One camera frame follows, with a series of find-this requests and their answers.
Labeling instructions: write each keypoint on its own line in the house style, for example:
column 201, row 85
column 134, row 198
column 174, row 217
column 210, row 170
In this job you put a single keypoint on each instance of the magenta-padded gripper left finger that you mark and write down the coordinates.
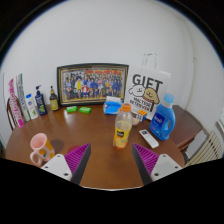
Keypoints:
column 76, row 160

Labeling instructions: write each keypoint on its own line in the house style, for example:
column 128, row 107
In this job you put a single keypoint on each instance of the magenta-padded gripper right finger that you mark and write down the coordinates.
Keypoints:
column 146, row 160

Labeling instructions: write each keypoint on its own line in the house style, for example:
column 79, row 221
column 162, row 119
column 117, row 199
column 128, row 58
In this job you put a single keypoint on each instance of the orange-capped juice bottle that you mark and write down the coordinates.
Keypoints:
column 122, row 130

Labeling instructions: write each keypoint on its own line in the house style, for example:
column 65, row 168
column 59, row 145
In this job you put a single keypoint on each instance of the white remote control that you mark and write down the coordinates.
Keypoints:
column 148, row 138

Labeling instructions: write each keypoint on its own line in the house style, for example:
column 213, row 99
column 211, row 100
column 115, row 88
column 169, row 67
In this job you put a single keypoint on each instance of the pink mug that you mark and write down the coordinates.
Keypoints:
column 40, row 146

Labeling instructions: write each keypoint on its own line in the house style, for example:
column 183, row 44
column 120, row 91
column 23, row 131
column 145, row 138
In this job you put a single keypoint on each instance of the small beige box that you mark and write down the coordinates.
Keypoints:
column 135, row 122

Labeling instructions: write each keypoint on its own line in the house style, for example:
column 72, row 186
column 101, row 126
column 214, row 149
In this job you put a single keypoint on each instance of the blue detergent bottle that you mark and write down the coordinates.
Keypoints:
column 162, row 121

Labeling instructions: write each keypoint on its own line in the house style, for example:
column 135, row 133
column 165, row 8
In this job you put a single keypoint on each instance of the colourful puzzle cube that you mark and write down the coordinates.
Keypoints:
column 141, row 115

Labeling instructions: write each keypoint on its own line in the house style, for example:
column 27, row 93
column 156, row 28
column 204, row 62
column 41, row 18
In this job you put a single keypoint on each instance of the dark wooden side table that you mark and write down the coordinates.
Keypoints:
column 186, row 128

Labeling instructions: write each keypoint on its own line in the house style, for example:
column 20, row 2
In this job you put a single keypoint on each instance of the small green box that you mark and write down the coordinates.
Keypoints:
column 71, row 109
column 85, row 109

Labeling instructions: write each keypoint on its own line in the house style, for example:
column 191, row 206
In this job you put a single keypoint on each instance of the brown pump bottle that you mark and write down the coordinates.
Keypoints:
column 54, row 102

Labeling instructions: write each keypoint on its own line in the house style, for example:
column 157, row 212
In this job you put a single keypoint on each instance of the white radiator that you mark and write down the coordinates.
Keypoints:
column 208, row 150

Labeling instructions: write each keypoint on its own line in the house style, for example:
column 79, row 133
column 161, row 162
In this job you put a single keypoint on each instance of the blue tissue pack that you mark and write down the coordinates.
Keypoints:
column 111, row 106

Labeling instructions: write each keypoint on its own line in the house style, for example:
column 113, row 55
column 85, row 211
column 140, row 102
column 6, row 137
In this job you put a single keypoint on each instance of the dark blue pump bottle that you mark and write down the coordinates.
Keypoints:
column 41, row 105

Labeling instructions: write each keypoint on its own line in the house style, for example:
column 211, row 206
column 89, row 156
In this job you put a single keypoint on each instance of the white shampoo bottle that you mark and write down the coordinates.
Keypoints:
column 32, row 108

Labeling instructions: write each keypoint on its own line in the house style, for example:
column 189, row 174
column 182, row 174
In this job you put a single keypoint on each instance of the white paper gift bag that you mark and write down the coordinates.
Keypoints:
column 148, row 86

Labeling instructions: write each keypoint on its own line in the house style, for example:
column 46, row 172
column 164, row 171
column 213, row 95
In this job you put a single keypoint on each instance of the framed group photo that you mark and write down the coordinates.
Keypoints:
column 91, row 84

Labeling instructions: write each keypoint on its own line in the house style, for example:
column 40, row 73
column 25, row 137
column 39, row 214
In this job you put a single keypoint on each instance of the tall pink white box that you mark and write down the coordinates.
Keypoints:
column 16, row 106

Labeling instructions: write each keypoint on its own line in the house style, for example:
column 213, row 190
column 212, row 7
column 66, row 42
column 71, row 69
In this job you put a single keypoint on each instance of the tall white blue box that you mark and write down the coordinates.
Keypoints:
column 22, row 98

